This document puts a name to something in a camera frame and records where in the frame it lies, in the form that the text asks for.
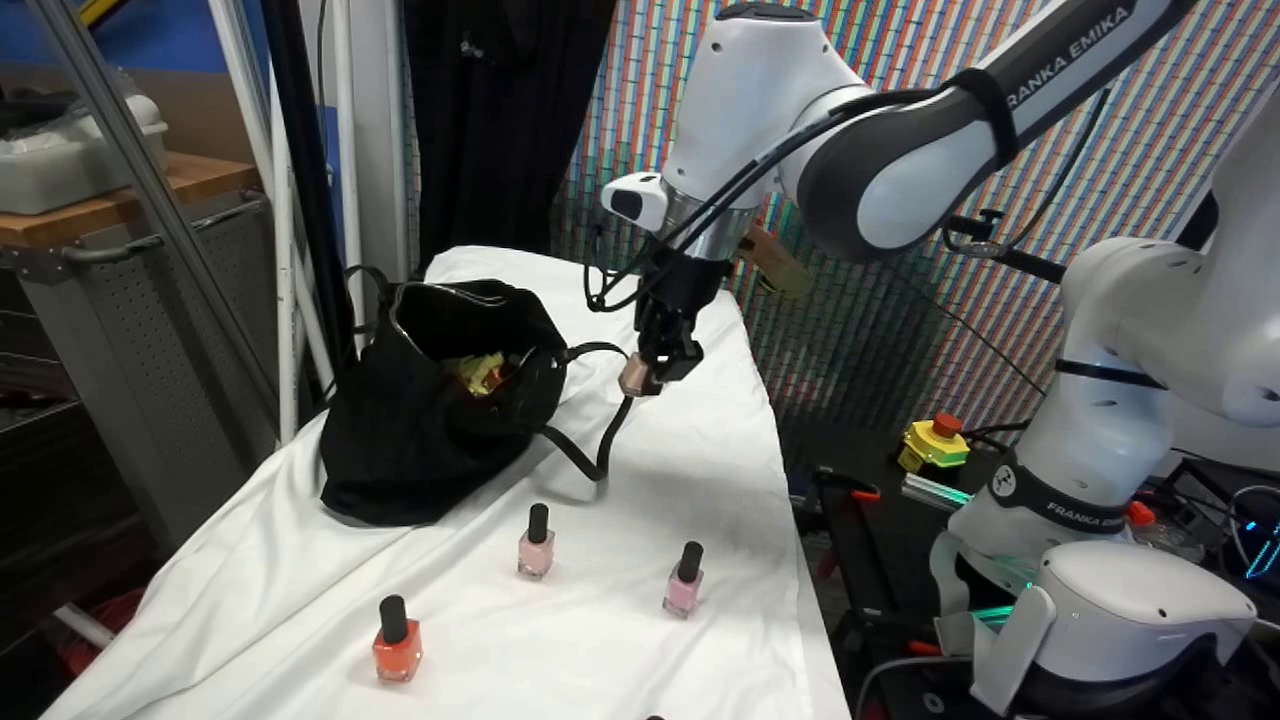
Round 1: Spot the aluminium frame bar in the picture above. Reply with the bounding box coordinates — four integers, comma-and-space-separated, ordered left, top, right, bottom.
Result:
26, 0, 282, 413

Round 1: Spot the black gripper cable bundle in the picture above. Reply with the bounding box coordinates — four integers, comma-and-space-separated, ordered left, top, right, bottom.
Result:
578, 72, 1025, 319

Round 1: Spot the black fabric bag with strap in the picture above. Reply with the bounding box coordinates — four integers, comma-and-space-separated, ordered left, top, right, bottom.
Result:
316, 273, 640, 532

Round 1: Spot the black vertical pole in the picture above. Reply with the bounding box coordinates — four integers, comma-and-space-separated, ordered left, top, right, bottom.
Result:
257, 0, 363, 404

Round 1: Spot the white tablecloth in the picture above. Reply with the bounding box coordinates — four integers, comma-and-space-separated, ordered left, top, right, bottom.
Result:
36, 246, 857, 720

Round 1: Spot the white vertical post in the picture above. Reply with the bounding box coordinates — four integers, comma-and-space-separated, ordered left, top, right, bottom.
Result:
324, 0, 411, 294

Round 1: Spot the black fabric curtain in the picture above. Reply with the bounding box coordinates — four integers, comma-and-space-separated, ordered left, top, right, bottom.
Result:
398, 0, 618, 277

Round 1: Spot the white plastic container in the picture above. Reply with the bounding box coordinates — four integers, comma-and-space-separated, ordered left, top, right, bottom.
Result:
0, 92, 170, 216

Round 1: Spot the yellow cloth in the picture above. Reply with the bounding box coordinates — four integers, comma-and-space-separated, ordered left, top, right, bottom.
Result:
452, 347, 515, 402

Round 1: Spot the teal flat box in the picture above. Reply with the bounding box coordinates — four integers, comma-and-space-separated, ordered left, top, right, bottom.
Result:
898, 471, 975, 512

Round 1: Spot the pale pink nail polish bottle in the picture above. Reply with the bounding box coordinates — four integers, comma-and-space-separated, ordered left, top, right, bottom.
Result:
515, 499, 559, 583

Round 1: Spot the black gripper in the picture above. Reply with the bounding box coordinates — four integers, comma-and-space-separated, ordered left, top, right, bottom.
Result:
630, 252, 735, 396

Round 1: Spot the grey cart with wooden top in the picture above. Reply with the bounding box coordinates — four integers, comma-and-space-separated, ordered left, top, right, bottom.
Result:
0, 153, 292, 538

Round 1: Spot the yellow emergency stop button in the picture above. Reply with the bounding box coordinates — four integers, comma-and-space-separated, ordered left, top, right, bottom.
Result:
895, 413, 975, 476

